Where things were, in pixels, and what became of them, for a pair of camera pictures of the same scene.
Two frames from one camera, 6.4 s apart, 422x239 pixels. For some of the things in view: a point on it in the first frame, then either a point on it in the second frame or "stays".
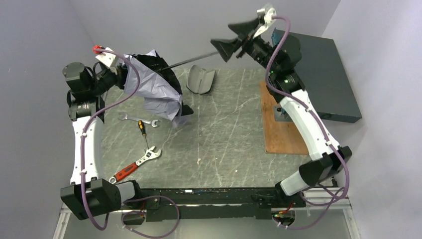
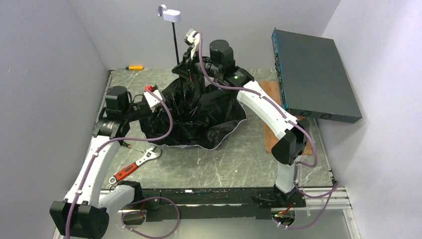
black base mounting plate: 243,203 stays
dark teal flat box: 321,73 stays
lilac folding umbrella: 160,91 → 204,116
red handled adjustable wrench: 149,154 stays
